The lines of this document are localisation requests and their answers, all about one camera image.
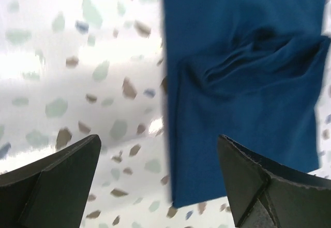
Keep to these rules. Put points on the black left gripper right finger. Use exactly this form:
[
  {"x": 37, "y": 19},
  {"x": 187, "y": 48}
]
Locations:
[{"x": 263, "y": 193}]

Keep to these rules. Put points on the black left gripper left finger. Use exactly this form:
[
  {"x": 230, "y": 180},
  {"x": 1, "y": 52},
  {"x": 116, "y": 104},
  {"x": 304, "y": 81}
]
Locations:
[{"x": 52, "y": 191}]

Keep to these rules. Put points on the blue t-shirt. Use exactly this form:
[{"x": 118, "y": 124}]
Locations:
[{"x": 248, "y": 69}]

